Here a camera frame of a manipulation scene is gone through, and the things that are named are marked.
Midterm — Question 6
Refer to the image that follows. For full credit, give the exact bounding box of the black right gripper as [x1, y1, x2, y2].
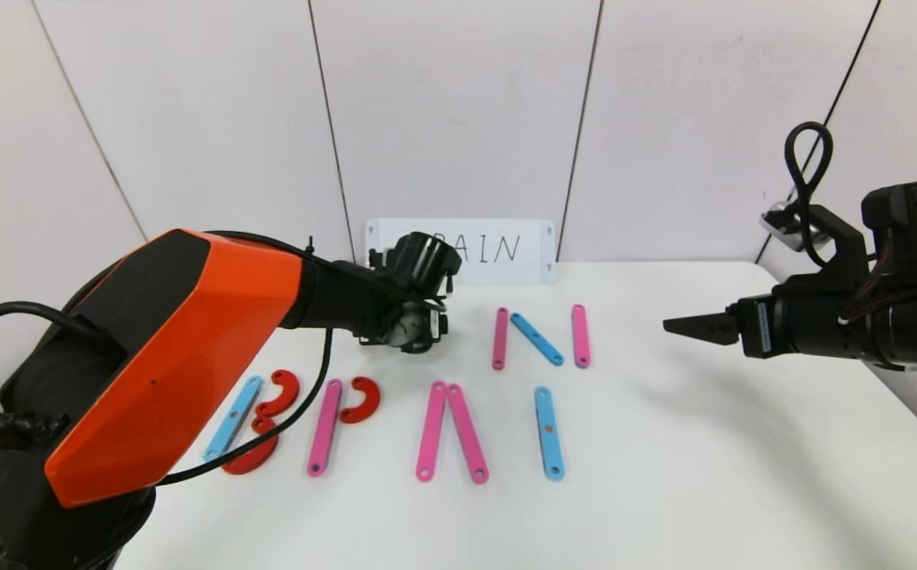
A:
[662, 284, 873, 360]

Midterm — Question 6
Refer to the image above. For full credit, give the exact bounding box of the pink strip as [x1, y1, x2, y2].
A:
[306, 379, 344, 477]
[447, 383, 490, 485]
[492, 307, 510, 371]
[571, 304, 591, 370]
[416, 381, 448, 483]

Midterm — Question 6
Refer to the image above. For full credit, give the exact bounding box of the blue strip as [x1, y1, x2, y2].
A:
[510, 313, 565, 367]
[204, 376, 264, 464]
[535, 386, 565, 481]

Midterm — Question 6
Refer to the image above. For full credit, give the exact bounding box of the small red arc piece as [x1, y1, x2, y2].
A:
[340, 376, 382, 424]

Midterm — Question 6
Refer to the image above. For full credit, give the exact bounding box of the white BRAIN sign card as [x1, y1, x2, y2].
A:
[365, 219, 556, 286]

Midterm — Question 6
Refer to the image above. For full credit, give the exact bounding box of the large red arc piece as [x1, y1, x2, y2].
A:
[222, 416, 281, 476]
[255, 370, 301, 419]

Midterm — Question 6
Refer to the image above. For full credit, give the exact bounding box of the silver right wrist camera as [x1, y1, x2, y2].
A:
[759, 201, 804, 246]

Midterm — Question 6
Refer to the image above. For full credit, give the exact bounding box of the black right camera bracket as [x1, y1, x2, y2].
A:
[803, 204, 873, 279]

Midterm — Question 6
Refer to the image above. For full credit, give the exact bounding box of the black right camera cable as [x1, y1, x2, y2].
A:
[785, 121, 834, 267]

